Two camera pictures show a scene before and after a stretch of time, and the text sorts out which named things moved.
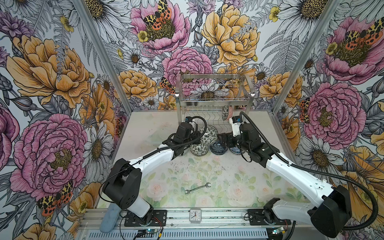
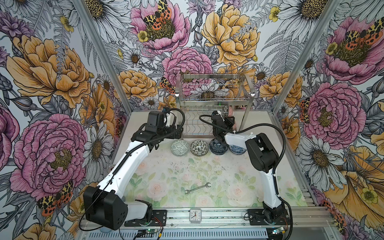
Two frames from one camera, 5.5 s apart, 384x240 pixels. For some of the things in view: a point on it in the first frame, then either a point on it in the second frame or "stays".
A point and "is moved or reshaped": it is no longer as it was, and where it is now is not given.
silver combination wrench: (187, 192) stays
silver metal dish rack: (212, 96) stays
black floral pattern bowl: (199, 149) stays
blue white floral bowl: (235, 150) stays
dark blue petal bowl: (216, 148) stays
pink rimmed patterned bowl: (230, 112) stays
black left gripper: (196, 134) -> (176, 136)
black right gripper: (230, 136) -> (231, 121)
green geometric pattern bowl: (211, 135) is moved or reshaped
